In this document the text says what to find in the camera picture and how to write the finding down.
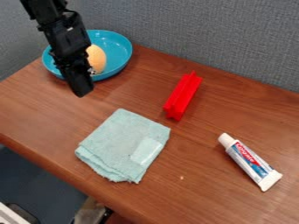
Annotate light blue folded cloth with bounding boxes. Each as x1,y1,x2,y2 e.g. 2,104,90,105
74,108,171,184

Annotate red star-shaped block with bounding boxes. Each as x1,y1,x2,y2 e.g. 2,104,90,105
163,71,203,121

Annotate grey table leg bracket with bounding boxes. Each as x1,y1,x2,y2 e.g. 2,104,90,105
69,197,113,224

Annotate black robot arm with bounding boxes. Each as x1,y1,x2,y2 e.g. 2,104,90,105
20,0,93,97

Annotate white Colgate toothpaste tube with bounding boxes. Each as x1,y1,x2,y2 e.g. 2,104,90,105
219,133,283,192

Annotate white object at corner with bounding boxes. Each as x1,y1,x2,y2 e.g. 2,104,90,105
0,202,29,224

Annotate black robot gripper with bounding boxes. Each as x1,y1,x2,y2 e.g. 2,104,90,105
36,8,93,97

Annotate blue plastic plate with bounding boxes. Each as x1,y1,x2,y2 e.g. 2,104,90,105
41,30,133,82

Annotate yellow foam ball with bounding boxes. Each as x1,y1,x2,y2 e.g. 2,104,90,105
86,45,107,75

